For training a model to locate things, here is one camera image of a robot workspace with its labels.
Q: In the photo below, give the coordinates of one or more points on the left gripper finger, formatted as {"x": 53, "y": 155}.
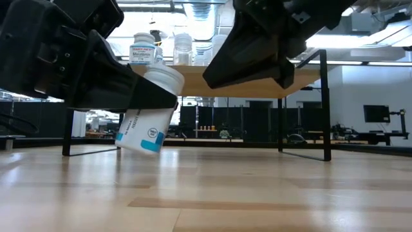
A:
{"x": 112, "y": 90}

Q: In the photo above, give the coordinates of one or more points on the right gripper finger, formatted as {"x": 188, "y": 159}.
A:
{"x": 288, "y": 75}
{"x": 248, "y": 58}

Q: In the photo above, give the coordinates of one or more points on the wooden shelf with black legs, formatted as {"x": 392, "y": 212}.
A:
{"x": 251, "y": 92}

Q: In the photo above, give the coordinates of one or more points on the small distant wooden shelf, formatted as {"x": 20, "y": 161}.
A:
{"x": 206, "y": 130}

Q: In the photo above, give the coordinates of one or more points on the white pillar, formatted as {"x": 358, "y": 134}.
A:
{"x": 78, "y": 124}

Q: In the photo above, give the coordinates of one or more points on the black room partition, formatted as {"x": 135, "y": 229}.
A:
{"x": 48, "y": 125}
{"x": 251, "y": 119}

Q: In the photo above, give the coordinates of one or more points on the small distant green plant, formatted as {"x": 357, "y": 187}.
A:
{"x": 224, "y": 134}

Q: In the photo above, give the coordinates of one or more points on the overhead light bar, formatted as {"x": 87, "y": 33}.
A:
{"x": 370, "y": 63}

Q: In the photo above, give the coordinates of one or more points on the small black monitor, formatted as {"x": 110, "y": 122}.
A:
{"x": 376, "y": 113}

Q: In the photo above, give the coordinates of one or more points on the black office desk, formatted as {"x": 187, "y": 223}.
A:
{"x": 370, "y": 137}

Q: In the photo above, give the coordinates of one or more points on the silver ribbed ventilation duct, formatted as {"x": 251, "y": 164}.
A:
{"x": 201, "y": 13}

